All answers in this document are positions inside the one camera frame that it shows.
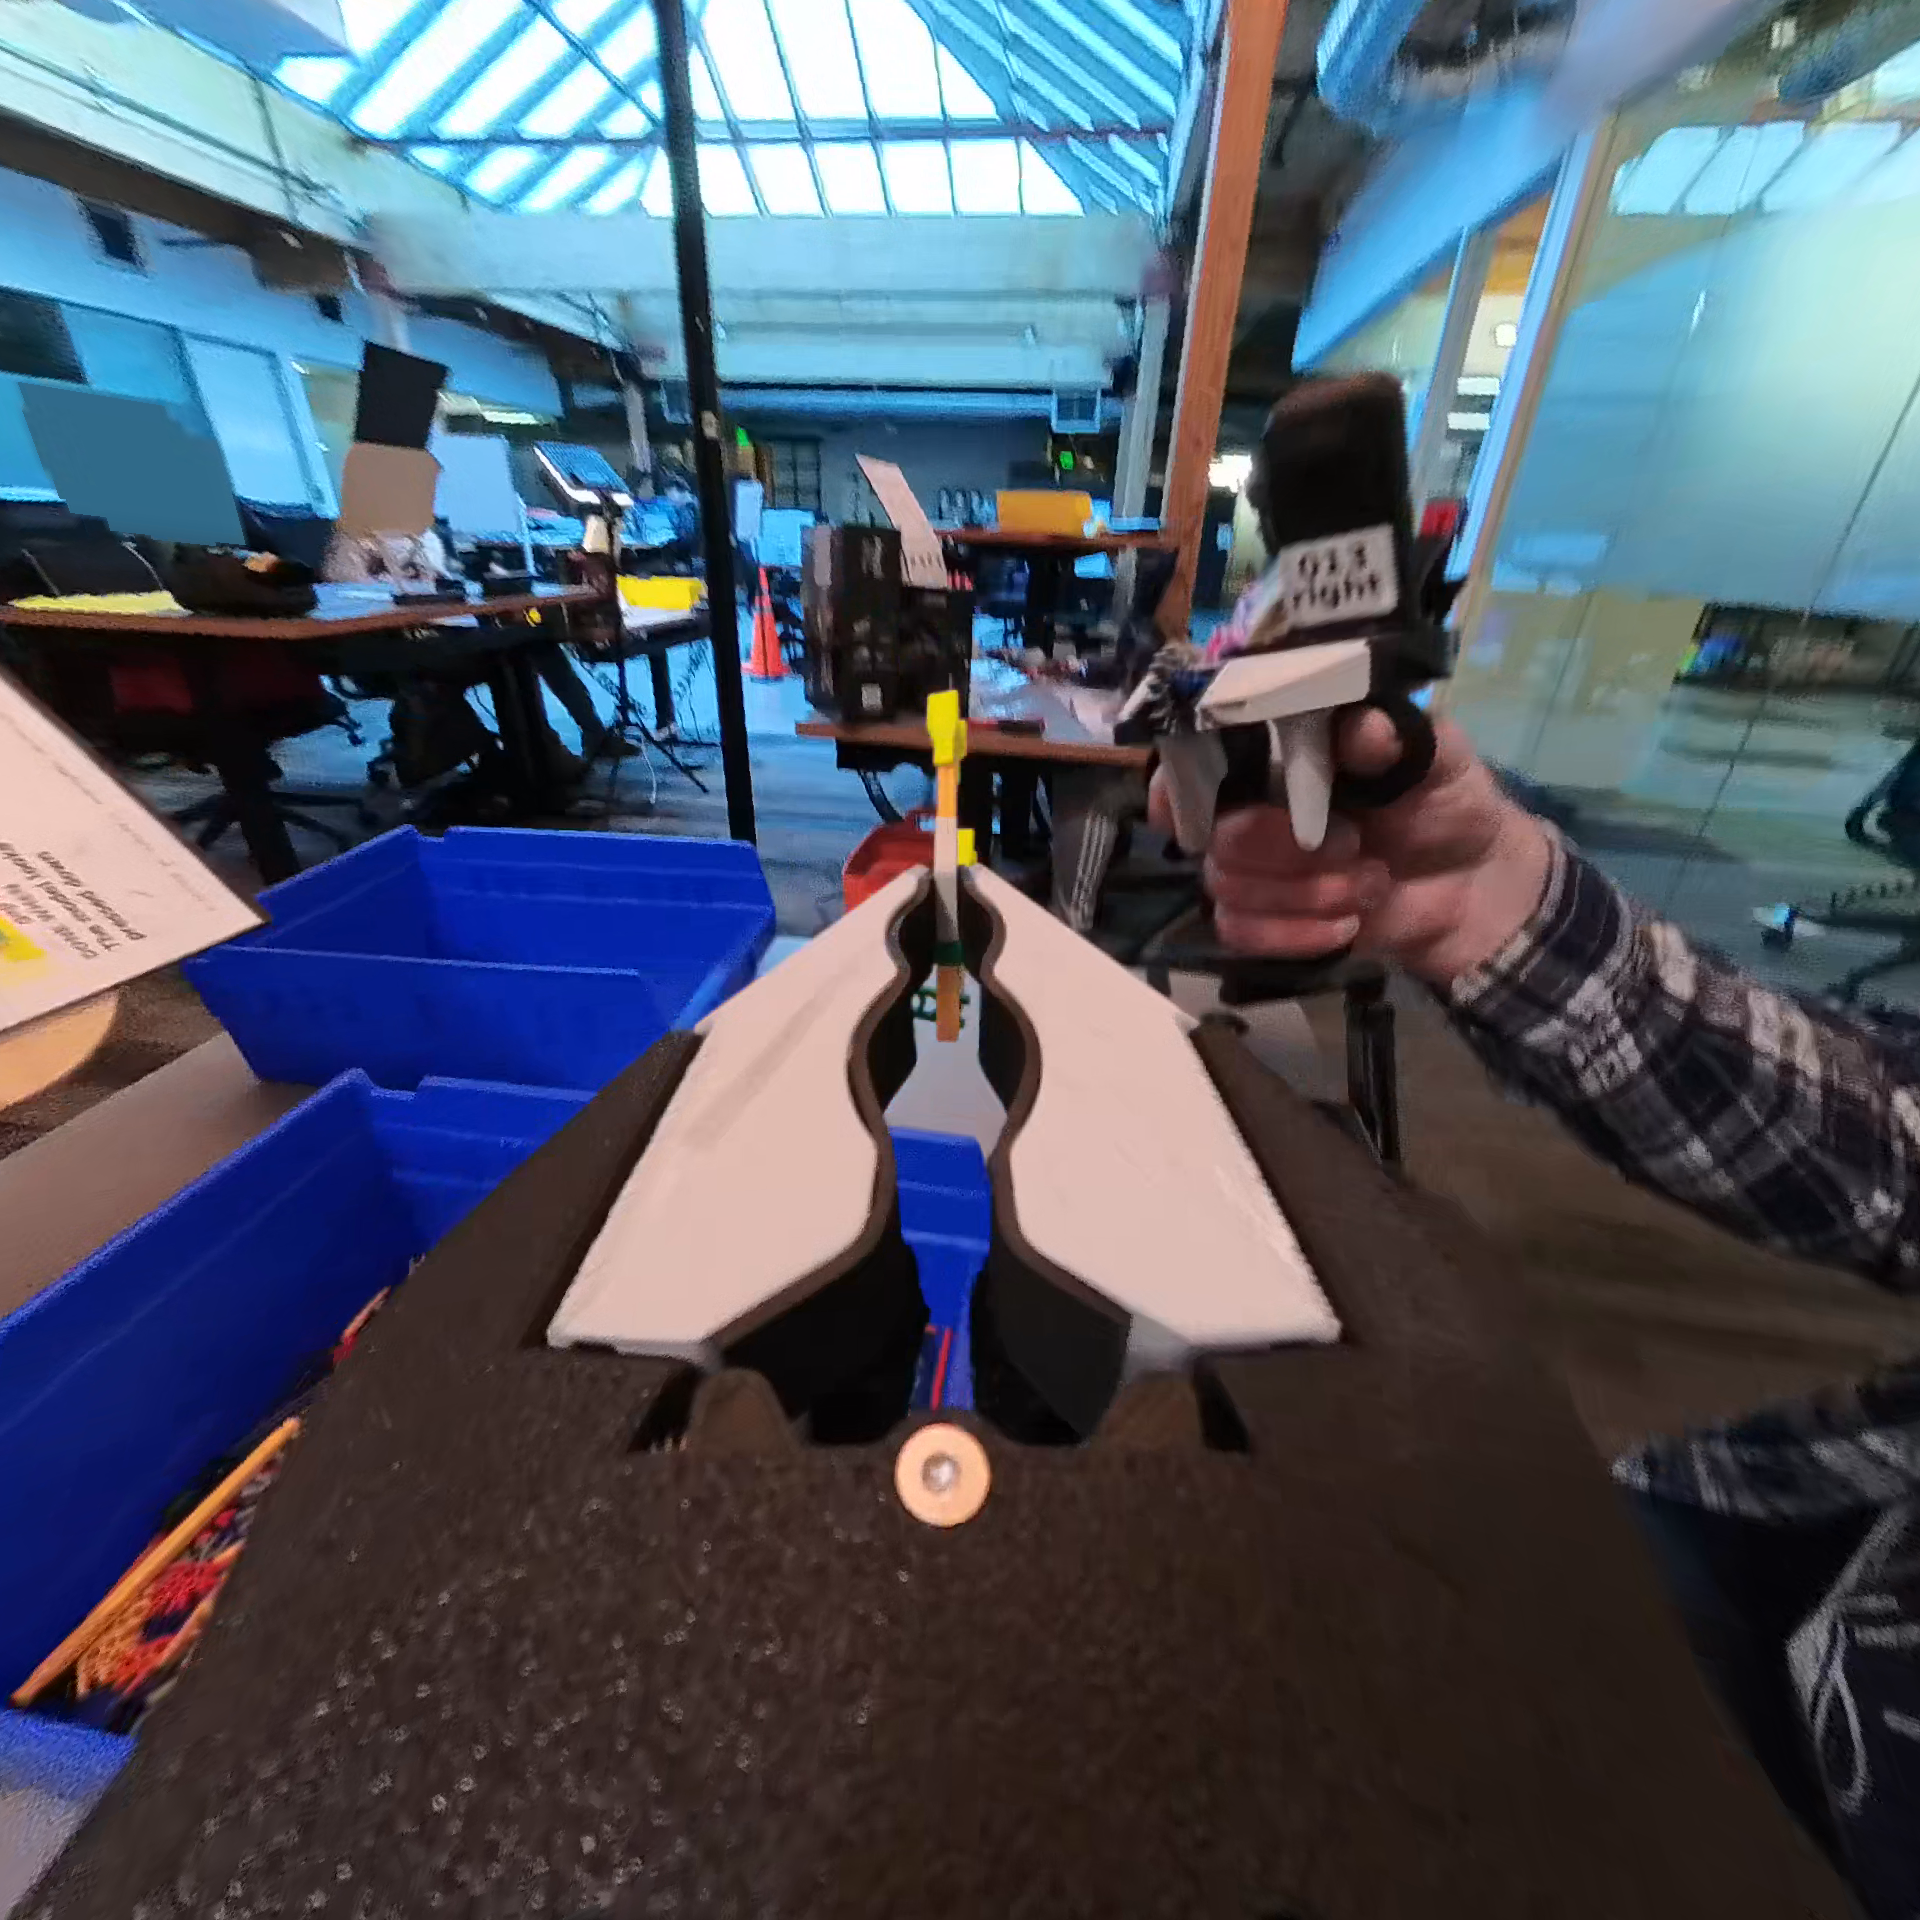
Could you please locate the black office chair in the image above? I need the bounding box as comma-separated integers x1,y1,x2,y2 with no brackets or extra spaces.
1765,736,1920,1010

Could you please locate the yellow orange rod assembly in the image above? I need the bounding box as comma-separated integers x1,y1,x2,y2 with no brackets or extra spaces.
919,691,981,1046

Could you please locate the person's right forearm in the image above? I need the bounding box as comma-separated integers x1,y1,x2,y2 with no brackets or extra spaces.
1439,826,1920,1298

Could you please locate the pile of colourful toy pieces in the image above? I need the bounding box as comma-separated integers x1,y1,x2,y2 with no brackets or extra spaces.
26,1411,308,1731

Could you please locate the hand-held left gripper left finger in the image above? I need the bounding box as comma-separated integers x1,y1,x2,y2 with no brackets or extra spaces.
547,870,941,1412

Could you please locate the person's right hand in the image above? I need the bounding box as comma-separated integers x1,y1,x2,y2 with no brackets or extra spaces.
1149,706,1566,994

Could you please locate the building instruction sheet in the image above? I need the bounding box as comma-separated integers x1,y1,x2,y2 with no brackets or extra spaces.
0,676,270,1040

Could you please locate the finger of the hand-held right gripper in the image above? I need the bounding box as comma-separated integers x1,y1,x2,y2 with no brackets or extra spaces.
1189,632,1378,733

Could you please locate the black metal pole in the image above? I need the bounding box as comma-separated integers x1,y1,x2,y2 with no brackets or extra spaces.
642,0,761,845

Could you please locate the blue plastic bin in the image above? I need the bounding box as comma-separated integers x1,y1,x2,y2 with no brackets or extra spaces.
188,826,780,1100
0,1071,999,1920

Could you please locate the red crate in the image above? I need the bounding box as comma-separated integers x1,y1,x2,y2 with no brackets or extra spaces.
847,811,941,915

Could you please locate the black product carton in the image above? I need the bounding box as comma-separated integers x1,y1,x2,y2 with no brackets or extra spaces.
802,518,981,724

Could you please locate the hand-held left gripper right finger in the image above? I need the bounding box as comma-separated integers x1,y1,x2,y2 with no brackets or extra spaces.
961,877,1347,1416

